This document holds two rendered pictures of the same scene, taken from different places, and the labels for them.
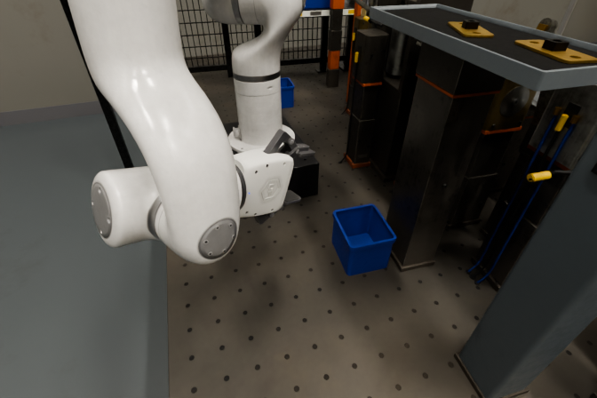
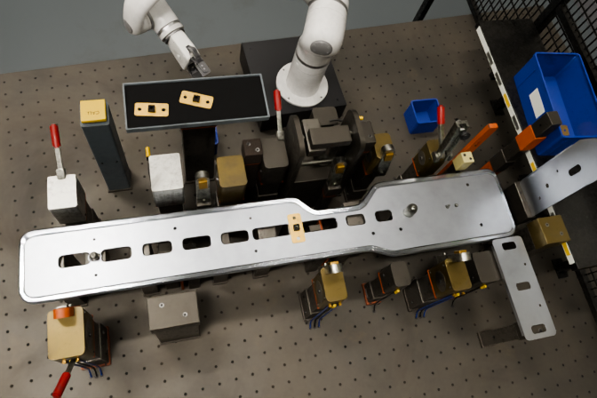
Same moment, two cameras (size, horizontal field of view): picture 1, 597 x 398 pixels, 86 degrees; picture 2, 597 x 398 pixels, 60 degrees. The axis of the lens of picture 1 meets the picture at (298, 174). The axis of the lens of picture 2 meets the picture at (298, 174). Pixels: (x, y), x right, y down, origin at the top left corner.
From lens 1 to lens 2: 158 cm
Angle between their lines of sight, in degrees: 51
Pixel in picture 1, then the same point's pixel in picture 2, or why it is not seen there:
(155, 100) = not seen: outside the picture
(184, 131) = not seen: outside the picture
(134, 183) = not seen: outside the picture
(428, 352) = (134, 158)
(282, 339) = not seen: hidden behind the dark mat
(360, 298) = (169, 137)
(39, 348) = (250, 27)
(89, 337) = not seen: hidden behind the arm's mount
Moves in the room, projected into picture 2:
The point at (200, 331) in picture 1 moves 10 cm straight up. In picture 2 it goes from (163, 65) to (161, 48)
